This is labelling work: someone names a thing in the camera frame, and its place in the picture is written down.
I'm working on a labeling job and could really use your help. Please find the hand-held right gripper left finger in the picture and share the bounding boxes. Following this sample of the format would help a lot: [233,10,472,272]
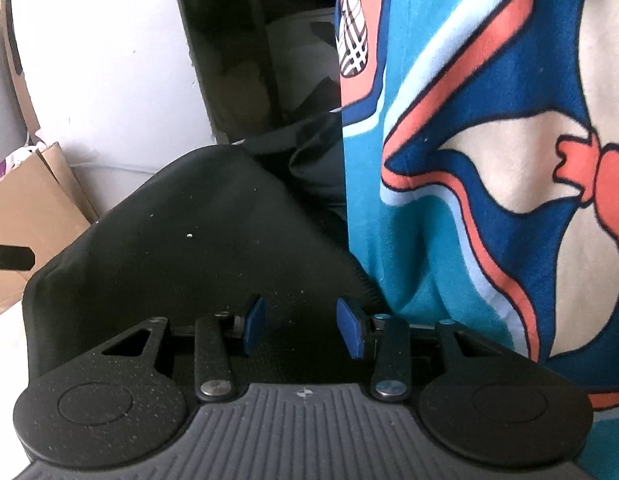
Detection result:
[96,295,266,403]

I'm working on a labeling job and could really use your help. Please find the black folded garment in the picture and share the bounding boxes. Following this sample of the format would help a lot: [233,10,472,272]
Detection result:
[239,110,347,221]

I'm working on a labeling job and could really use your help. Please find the teal printed jersey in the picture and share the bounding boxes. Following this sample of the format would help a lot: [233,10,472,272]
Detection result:
[334,0,619,480]

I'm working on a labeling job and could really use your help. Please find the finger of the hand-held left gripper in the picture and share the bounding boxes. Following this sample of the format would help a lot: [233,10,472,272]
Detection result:
[0,244,36,270]

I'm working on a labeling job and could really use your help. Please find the folded-out cardboard sheet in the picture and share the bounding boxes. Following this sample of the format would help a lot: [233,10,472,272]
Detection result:
[0,140,100,321]

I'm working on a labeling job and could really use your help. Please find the purple white packet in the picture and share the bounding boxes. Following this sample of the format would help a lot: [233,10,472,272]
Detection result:
[0,152,35,186]

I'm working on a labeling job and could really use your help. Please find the black drawstring pants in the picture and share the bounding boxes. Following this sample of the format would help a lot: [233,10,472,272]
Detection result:
[22,145,390,396]

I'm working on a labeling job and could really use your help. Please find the brown cardboard panel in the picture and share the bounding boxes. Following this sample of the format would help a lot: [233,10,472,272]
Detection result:
[0,0,42,136]

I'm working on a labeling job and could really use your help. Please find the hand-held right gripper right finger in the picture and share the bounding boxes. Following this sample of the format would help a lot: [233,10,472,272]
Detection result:
[336,297,505,403]

